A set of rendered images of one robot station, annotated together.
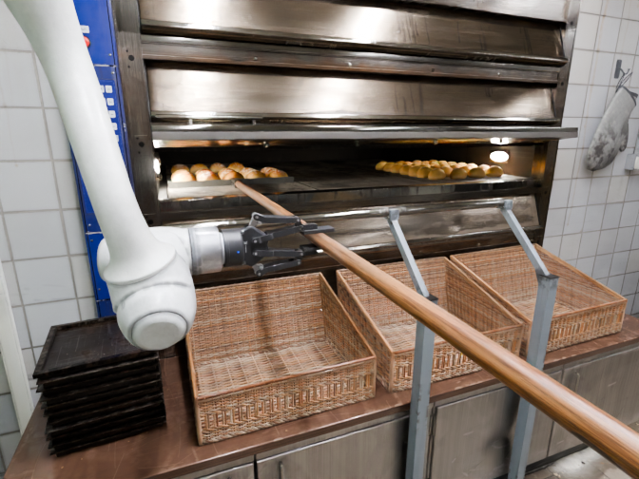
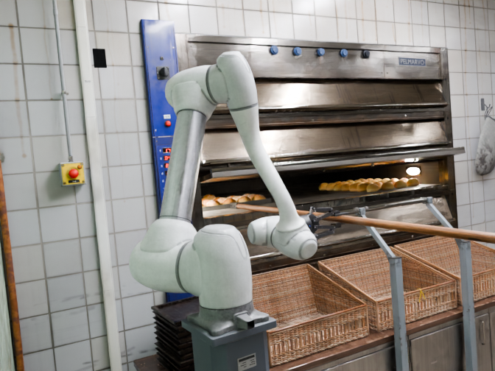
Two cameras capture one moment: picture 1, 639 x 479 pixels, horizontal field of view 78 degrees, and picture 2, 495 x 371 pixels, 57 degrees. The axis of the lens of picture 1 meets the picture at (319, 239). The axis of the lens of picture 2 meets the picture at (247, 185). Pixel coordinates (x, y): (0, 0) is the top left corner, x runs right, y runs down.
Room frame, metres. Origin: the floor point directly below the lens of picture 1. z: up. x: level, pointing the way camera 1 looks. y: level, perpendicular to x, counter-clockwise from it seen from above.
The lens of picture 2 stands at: (-0.98, 0.55, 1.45)
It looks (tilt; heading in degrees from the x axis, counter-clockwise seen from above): 3 degrees down; 354
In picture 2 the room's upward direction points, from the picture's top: 5 degrees counter-clockwise
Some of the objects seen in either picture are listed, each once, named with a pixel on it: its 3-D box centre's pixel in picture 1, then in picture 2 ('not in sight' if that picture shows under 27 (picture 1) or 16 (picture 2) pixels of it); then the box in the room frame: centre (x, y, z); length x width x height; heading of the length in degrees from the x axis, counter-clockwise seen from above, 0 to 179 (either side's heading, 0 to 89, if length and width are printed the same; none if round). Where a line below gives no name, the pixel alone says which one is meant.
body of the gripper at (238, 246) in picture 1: (244, 245); (308, 224); (0.75, 0.15, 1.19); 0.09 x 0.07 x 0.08; 112
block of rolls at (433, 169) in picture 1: (435, 168); (367, 184); (2.28, -0.67, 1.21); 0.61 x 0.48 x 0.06; 21
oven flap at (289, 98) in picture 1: (391, 98); (339, 138); (1.66, -0.29, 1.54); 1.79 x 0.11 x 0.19; 111
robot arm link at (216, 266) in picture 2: not in sight; (219, 263); (0.33, 0.52, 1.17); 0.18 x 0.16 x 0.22; 56
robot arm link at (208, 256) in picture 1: (206, 250); not in sight; (0.73, 0.22, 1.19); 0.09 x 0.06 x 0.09; 22
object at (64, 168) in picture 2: not in sight; (72, 174); (1.07, 1.10, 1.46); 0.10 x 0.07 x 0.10; 111
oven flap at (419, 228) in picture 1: (384, 224); (345, 225); (1.66, -0.29, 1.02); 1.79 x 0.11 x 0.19; 111
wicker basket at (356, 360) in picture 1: (272, 341); (291, 308); (1.20, 0.16, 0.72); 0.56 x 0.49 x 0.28; 112
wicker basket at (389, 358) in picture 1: (421, 313); (384, 283); (1.42, -0.41, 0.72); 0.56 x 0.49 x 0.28; 110
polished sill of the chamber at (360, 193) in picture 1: (383, 191); (341, 202); (1.68, -0.28, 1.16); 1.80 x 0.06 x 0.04; 111
